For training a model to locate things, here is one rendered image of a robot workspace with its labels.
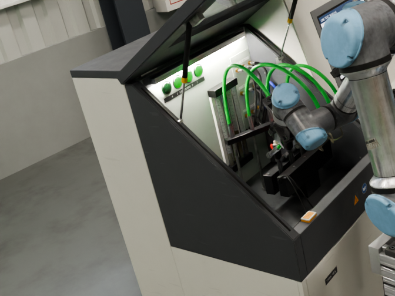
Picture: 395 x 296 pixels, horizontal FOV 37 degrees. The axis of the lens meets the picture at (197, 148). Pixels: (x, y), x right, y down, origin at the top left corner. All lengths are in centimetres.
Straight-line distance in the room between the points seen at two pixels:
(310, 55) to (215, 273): 94
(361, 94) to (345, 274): 100
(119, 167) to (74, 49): 382
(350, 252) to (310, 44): 83
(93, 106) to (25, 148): 370
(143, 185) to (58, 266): 193
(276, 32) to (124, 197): 89
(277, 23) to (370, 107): 113
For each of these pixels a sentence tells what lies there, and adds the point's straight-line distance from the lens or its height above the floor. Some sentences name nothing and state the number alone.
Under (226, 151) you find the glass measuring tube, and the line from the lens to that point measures 239.
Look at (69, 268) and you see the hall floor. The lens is 398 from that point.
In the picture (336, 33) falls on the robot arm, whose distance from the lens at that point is 133.
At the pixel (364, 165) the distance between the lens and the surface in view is 225.
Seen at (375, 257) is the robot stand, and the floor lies 96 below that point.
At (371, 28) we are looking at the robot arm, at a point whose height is 164.
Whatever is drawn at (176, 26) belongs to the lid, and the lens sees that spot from 175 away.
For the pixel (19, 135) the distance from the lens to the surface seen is 584.
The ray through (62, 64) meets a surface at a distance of 596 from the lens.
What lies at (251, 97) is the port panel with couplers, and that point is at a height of 116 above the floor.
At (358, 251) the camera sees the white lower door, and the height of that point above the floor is 67.
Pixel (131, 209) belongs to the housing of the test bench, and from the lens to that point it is 235.
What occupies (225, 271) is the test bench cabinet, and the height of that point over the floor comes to 75.
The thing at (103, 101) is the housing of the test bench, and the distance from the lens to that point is 216.
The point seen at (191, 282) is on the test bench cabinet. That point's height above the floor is 64.
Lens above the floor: 197
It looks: 22 degrees down
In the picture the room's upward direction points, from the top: 14 degrees counter-clockwise
